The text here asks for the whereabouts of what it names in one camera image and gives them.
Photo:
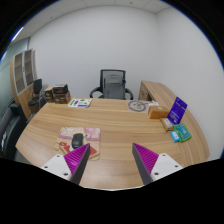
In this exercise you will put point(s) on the black chair at left edge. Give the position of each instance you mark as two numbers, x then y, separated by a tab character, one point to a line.
12	125

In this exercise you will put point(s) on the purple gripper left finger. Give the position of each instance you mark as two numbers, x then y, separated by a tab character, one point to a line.
76	161

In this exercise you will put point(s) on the white green leaflet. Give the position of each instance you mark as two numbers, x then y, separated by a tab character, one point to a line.
79	103

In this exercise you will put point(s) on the black computer mouse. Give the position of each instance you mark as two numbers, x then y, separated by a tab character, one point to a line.
77	140

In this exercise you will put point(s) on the black mesh office chair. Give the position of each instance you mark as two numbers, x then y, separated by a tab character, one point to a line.
112	85

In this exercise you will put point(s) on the small blue box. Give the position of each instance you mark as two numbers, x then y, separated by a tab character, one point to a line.
174	136

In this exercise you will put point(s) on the pink patterned mouse pad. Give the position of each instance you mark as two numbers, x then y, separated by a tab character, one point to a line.
71	138

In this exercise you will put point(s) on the black side chair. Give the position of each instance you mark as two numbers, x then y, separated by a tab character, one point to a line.
37	97

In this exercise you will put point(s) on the small tan box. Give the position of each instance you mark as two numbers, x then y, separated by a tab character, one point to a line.
168	126

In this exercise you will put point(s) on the dark printed box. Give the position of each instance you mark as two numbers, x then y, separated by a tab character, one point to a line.
58	94

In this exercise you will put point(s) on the wooden bookshelf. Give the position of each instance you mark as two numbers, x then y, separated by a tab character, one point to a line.
22	77

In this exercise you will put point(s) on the wooden office desk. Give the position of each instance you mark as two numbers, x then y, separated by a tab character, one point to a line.
120	128

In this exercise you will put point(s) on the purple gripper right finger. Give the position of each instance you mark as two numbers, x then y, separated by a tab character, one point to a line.
145	160

